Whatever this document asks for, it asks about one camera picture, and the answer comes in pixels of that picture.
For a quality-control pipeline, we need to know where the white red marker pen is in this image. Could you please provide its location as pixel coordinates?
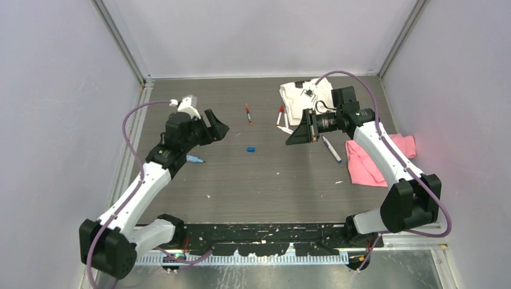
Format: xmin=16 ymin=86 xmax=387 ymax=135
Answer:
xmin=276 ymin=112 xmax=282 ymax=126

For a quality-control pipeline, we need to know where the pink cloth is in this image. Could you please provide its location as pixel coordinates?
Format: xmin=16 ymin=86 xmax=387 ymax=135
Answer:
xmin=345 ymin=134 xmax=416 ymax=187

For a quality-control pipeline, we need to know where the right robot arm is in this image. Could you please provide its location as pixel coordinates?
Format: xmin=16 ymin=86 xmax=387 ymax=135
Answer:
xmin=286 ymin=87 xmax=442 ymax=246

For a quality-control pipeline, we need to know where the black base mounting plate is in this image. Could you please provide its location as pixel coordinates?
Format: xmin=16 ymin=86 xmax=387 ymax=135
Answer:
xmin=159 ymin=222 xmax=383 ymax=256

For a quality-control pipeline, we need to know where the light blue highlighter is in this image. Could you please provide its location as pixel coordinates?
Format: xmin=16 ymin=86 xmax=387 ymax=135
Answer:
xmin=186 ymin=155 xmax=205 ymax=163

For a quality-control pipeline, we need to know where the orange brown gel pen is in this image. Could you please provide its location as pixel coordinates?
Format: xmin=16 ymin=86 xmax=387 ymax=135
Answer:
xmin=245 ymin=103 xmax=253 ymax=125

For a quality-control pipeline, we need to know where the white acrylic marker grey tip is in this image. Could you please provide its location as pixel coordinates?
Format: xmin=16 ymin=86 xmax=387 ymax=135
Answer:
xmin=277 ymin=113 xmax=293 ymax=135

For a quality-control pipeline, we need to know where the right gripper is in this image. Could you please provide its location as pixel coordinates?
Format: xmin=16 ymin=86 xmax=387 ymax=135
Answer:
xmin=286 ymin=108 xmax=342 ymax=145

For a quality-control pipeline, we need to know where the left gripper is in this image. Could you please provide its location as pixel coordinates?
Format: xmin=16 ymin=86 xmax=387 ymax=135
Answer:
xmin=182 ymin=110 xmax=228 ymax=152

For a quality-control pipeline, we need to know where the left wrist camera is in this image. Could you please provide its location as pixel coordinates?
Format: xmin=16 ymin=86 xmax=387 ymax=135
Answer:
xmin=169 ymin=95 xmax=201 ymax=119

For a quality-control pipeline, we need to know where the white folded cloth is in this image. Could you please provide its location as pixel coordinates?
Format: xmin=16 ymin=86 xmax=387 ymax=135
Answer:
xmin=279 ymin=78 xmax=334 ymax=126

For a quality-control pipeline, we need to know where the white blue marker pen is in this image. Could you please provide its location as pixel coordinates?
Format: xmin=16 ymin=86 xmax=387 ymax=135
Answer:
xmin=322 ymin=135 xmax=342 ymax=163

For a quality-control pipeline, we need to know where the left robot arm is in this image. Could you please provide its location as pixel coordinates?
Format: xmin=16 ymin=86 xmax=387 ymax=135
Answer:
xmin=79 ymin=110 xmax=230 ymax=282

